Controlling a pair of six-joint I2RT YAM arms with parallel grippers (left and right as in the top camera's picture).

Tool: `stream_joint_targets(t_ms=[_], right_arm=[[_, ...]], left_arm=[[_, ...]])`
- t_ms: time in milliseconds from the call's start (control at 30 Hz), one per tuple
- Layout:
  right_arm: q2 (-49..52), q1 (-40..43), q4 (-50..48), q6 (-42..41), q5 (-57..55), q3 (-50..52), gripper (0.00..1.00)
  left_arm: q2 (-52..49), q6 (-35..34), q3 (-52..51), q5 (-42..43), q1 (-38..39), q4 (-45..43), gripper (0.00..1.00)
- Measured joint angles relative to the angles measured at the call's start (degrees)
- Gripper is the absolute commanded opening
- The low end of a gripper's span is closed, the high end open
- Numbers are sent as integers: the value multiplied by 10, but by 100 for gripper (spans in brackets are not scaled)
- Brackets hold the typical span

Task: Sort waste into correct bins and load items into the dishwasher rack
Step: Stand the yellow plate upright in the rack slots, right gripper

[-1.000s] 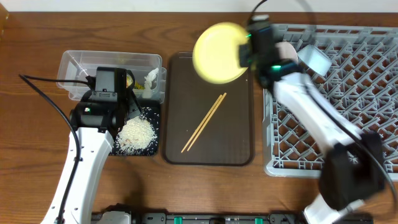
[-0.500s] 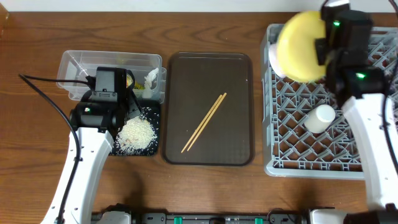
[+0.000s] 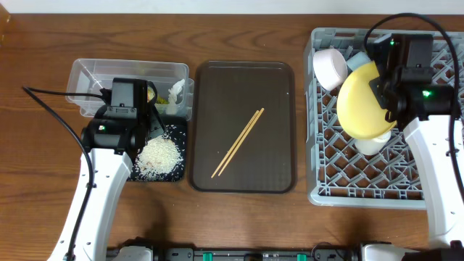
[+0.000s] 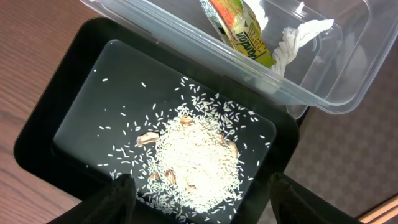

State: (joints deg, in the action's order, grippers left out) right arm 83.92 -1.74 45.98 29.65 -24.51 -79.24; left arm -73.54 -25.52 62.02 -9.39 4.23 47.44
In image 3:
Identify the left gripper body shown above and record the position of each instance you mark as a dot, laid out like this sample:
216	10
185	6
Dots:
155	127

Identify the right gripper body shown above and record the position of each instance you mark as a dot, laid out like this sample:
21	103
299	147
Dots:
378	85

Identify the green red snack wrapper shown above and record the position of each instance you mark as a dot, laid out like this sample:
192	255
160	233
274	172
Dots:
152	94

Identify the light blue bowl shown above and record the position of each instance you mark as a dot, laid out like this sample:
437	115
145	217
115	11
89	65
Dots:
358	60

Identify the pile of rice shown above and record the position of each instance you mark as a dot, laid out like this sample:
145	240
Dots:
159	156

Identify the yellow plate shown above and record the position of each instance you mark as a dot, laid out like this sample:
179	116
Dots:
357	108

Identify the white cup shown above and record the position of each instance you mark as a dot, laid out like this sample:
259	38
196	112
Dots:
372	146

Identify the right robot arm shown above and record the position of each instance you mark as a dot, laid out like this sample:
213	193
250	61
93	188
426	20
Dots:
429	118

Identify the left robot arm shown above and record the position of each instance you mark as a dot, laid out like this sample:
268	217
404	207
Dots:
111	141

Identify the clear plastic waste bin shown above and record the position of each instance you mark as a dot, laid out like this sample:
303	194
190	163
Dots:
92	75

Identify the black waste tray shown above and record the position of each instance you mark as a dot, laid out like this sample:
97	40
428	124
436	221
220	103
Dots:
177	174

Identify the grey dishwasher rack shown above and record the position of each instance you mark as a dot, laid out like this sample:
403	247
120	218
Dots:
337	174

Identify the dark brown serving tray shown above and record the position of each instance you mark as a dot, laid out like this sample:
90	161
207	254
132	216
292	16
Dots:
245	138

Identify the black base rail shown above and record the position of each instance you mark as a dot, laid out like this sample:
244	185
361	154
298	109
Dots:
140	249

